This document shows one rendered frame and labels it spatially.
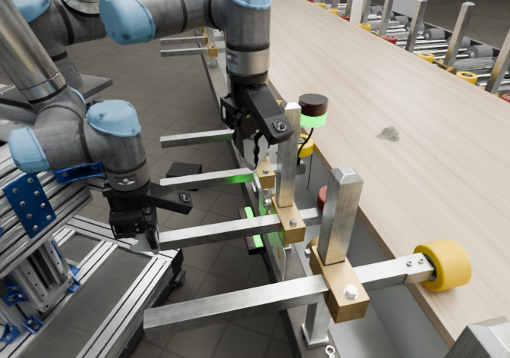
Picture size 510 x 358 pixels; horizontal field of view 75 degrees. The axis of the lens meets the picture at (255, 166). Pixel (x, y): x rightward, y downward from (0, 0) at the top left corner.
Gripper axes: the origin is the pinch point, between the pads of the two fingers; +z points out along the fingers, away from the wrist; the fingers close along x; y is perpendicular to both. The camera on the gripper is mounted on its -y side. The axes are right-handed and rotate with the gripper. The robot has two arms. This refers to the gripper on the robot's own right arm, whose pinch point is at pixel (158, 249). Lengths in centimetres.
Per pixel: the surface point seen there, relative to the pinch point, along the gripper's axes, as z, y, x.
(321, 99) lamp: -31.6, -36.4, -3.3
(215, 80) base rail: 12, -29, -131
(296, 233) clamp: -3.2, -30.7, 5.0
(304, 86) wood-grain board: -8, -57, -64
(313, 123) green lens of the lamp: -27.6, -34.4, -1.1
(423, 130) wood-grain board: -8, -82, -23
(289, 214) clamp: -4.8, -30.5, 0.3
